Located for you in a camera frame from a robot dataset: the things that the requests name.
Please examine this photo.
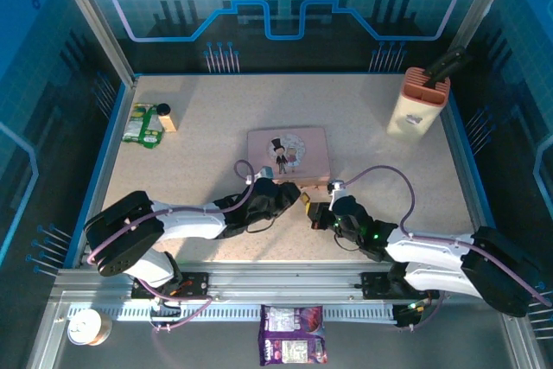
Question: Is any pink tin box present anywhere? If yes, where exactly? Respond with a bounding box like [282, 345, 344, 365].
[246, 126, 332, 188]

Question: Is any purple snack bag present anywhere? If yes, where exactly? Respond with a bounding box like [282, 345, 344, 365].
[257, 304, 328, 367]

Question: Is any cream knife block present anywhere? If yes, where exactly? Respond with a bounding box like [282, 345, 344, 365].
[386, 67, 452, 143]

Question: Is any wooden block with black cap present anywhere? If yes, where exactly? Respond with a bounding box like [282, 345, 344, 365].
[156, 103, 179, 133]

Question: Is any green snack packet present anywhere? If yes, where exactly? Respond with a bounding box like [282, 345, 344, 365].
[122, 103, 166, 150]

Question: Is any thin black cable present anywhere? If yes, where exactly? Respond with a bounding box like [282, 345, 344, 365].
[244, 217, 280, 234]

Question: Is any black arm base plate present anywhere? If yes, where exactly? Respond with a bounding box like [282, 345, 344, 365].
[360, 271, 440, 301]
[131, 271, 210, 300]

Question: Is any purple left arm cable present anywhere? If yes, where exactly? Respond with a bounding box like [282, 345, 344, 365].
[86, 159, 256, 334]

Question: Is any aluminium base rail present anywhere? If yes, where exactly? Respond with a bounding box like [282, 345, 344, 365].
[55, 263, 511, 302]

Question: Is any white slotted cable duct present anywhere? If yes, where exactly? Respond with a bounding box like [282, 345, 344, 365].
[67, 302, 397, 322]

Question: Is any black knife handle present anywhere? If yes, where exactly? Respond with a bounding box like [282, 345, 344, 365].
[424, 45, 473, 85]

